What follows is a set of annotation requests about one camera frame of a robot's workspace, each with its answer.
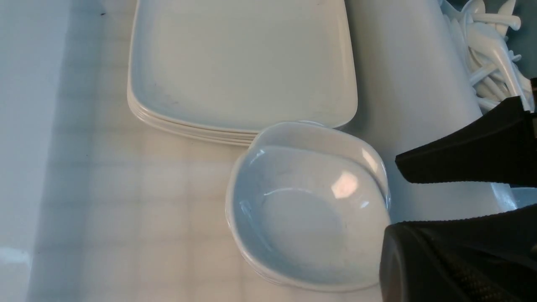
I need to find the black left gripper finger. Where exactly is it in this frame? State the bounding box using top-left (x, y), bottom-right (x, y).
top-left (380, 205), bottom-right (537, 302)
top-left (395, 97), bottom-right (537, 186)

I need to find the stack of white bowls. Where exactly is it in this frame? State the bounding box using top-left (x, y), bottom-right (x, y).
top-left (225, 122), bottom-right (391, 292)

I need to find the white spoon centre of pile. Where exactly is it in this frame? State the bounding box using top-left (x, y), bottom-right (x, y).
top-left (467, 28), bottom-right (531, 110)

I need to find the teal plastic bin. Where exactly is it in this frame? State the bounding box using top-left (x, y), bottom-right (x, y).
top-left (441, 0), bottom-right (537, 210)

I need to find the stack of white square plates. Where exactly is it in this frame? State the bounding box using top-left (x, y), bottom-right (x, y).
top-left (127, 0), bottom-right (358, 145)

